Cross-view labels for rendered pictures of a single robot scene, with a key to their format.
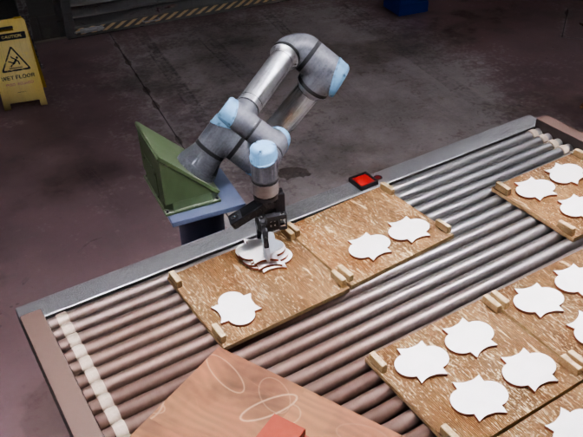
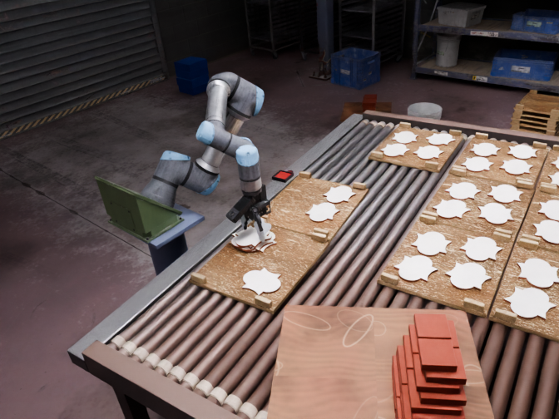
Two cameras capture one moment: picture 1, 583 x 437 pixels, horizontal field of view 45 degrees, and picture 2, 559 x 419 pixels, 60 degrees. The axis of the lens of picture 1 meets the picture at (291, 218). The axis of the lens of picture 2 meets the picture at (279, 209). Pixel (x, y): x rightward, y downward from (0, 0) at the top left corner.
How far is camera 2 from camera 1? 0.71 m
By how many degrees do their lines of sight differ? 20
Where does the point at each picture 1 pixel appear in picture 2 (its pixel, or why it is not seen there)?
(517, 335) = (456, 232)
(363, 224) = (306, 200)
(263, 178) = (252, 174)
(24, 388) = not seen: outside the picture
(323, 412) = (398, 317)
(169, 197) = (147, 225)
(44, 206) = not seen: outside the picture
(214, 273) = (225, 264)
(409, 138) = not seen: hidden behind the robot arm
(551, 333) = (473, 224)
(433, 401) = (442, 289)
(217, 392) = (312, 335)
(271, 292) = (278, 262)
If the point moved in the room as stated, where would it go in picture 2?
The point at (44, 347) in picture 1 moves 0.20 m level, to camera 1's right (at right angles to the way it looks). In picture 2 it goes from (123, 367) to (190, 338)
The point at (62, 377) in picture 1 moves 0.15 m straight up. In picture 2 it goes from (159, 382) to (146, 344)
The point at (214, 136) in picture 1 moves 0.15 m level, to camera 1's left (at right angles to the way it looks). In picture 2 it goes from (170, 169) to (135, 179)
